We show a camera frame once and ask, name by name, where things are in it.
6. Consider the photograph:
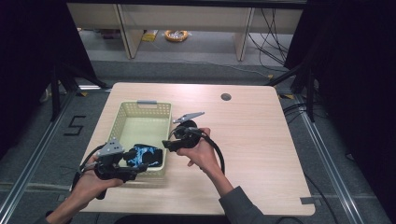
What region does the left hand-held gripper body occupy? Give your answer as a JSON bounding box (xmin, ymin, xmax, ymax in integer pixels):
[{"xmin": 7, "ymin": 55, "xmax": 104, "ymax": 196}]
[{"xmin": 94, "ymin": 138, "xmax": 138, "ymax": 184}]

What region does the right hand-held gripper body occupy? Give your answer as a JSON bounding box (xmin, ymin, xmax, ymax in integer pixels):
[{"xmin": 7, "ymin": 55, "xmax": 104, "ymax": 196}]
[{"xmin": 172, "ymin": 111, "xmax": 205, "ymax": 150}]

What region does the blue and black glove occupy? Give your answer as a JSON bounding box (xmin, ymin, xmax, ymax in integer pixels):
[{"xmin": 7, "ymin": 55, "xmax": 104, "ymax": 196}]
[{"xmin": 124, "ymin": 143, "xmax": 158, "ymax": 169}]

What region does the pale yellow plastic basket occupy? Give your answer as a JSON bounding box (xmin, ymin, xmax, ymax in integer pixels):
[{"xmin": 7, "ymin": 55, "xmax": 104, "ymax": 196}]
[{"xmin": 106, "ymin": 99, "xmax": 173, "ymax": 179}]

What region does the person's right hand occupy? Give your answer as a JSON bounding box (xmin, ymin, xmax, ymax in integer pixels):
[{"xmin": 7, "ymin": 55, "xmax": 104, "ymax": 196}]
[{"xmin": 176, "ymin": 127, "xmax": 221, "ymax": 176}]

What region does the person's left hand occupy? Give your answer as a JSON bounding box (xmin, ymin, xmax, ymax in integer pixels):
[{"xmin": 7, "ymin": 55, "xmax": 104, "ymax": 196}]
[{"xmin": 71, "ymin": 155, "xmax": 124, "ymax": 209}]

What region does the black metal stand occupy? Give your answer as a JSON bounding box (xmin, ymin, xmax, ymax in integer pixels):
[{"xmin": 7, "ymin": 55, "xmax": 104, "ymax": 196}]
[
  {"xmin": 264, "ymin": 62, "xmax": 319, "ymax": 123},
  {"xmin": 49, "ymin": 62, "xmax": 109, "ymax": 123}
]

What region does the yellow packet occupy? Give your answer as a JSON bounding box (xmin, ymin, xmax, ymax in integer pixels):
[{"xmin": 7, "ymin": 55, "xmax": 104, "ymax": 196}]
[{"xmin": 141, "ymin": 29, "xmax": 160, "ymax": 43}]

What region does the left hand-held gripper black cable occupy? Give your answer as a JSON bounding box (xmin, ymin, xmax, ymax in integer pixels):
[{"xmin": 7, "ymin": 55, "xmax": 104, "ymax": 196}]
[{"xmin": 69, "ymin": 143, "xmax": 107, "ymax": 200}]

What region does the hand-held gripper black cable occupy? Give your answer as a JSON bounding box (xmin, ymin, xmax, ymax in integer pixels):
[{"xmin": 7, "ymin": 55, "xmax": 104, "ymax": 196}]
[
  {"xmin": 69, "ymin": 143, "xmax": 107, "ymax": 200},
  {"xmin": 186, "ymin": 127, "xmax": 226, "ymax": 175}
]

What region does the right hand-held gripper black cable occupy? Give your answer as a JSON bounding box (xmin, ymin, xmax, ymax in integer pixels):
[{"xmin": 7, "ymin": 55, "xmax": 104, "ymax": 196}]
[{"xmin": 186, "ymin": 127, "xmax": 226, "ymax": 175}]

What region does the metal floor rail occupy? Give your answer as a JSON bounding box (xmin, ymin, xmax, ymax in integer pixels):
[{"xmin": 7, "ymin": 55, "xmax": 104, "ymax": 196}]
[
  {"xmin": 293, "ymin": 92, "xmax": 363, "ymax": 224},
  {"xmin": 0, "ymin": 90, "xmax": 78, "ymax": 217}
]

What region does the bundle of black floor cables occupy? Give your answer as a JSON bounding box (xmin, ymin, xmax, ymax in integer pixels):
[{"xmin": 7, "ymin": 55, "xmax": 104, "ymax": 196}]
[{"xmin": 247, "ymin": 7, "xmax": 291, "ymax": 67}]

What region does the black floor cable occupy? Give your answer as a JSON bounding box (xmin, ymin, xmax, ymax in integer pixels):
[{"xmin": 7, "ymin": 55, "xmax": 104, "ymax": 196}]
[{"xmin": 303, "ymin": 172, "xmax": 341, "ymax": 224}]

